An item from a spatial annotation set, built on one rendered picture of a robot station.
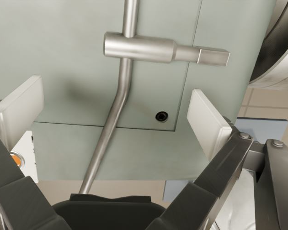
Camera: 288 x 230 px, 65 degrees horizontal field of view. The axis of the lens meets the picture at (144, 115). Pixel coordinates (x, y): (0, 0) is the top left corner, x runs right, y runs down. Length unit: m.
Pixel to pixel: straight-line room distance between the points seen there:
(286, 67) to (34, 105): 0.29
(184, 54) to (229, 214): 0.65
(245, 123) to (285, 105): 1.08
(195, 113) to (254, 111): 1.72
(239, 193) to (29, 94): 0.73
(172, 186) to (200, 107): 0.88
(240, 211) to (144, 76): 0.63
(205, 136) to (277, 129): 0.87
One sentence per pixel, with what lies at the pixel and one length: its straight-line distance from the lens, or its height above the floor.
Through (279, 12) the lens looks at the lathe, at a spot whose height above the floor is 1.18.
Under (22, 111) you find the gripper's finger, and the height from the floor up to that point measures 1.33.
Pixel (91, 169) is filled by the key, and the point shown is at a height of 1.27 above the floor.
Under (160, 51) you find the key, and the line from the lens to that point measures 0.21.
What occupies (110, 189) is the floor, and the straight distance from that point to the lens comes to 2.10.
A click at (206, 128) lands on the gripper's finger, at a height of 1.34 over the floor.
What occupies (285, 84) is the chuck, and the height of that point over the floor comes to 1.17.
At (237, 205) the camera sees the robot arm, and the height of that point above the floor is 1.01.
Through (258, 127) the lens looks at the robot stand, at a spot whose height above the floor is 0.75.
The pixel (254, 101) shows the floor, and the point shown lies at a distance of 1.87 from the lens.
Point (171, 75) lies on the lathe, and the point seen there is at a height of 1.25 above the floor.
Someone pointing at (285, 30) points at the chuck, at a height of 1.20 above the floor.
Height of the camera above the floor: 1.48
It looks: 63 degrees down
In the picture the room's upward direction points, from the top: 172 degrees clockwise
